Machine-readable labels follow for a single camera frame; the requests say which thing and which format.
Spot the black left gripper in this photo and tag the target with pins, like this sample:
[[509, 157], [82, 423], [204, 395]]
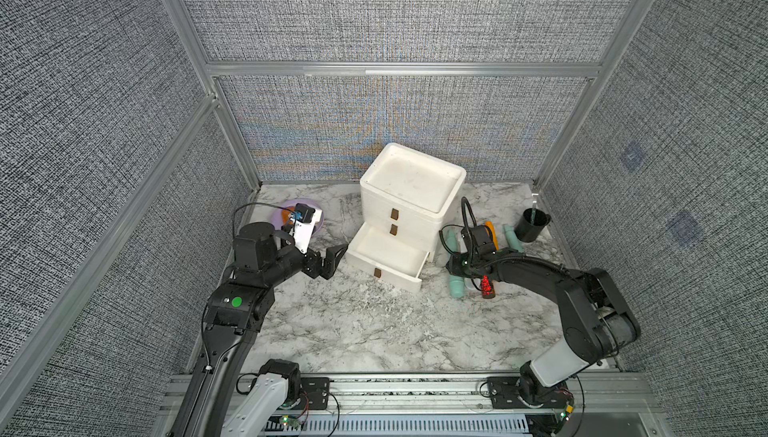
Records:
[[314, 261]]

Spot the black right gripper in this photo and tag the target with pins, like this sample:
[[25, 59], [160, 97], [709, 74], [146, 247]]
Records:
[[459, 265]]

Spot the teal microphone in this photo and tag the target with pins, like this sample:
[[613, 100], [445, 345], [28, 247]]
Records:
[[455, 283], [512, 240]]

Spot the red glitter microphone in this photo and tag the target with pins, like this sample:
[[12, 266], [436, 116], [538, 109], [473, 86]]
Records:
[[487, 288]]

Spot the orange microphone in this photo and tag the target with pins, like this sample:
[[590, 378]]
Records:
[[492, 233]]

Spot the white three-drawer storage unit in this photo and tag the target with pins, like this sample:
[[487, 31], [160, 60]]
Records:
[[410, 196]]

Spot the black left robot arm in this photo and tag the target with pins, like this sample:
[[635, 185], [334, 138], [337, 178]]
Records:
[[264, 258]]

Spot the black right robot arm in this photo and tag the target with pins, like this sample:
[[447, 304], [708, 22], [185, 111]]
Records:
[[595, 318]]

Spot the orange pastry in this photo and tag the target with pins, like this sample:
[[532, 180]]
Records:
[[287, 216]]

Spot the black mug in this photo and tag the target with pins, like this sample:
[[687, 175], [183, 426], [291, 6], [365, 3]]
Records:
[[528, 233]]

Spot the purple plate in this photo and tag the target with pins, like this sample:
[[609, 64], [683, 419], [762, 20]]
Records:
[[275, 217]]

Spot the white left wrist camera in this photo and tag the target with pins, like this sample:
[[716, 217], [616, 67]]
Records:
[[306, 218]]

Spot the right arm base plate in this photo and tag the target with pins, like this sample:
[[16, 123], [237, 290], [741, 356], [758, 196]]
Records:
[[524, 393]]

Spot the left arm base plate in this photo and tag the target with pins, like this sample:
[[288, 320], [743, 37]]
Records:
[[313, 395]]

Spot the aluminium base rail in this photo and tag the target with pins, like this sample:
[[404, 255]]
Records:
[[607, 403]]

